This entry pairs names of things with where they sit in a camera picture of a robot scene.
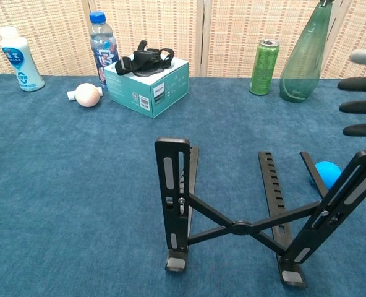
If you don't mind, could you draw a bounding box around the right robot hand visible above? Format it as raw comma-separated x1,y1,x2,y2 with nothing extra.
337,49,366,139

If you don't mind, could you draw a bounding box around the black metal laptop stand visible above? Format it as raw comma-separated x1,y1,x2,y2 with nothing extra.
154,137,366,289

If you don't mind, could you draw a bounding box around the green glass spray bottle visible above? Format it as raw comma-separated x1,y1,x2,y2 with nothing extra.
279,0,338,103

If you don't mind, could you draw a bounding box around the blue ball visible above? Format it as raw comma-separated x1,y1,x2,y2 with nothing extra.
306,160,343,190

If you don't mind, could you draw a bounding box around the green drink can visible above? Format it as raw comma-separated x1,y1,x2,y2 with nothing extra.
249,38,281,96

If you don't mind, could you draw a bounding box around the bamboo folding screen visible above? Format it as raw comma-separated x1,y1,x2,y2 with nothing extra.
0,0,366,80

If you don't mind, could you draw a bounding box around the teal cardboard box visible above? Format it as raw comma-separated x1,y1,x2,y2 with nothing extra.
104,56,190,119

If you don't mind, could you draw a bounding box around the clear bottle blue cap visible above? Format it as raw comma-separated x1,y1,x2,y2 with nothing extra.
88,11,121,90

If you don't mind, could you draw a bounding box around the cream ball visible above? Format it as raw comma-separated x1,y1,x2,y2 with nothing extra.
74,82,101,108

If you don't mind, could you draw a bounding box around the white lip balm tube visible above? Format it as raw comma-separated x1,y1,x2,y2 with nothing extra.
67,87,104,101

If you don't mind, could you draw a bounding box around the blue table mat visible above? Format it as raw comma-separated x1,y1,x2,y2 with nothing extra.
0,74,366,297

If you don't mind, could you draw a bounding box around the white bottle blue label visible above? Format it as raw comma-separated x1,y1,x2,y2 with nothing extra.
0,26,46,92

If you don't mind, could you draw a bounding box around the black strap device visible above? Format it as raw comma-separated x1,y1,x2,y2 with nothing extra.
114,40,175,77

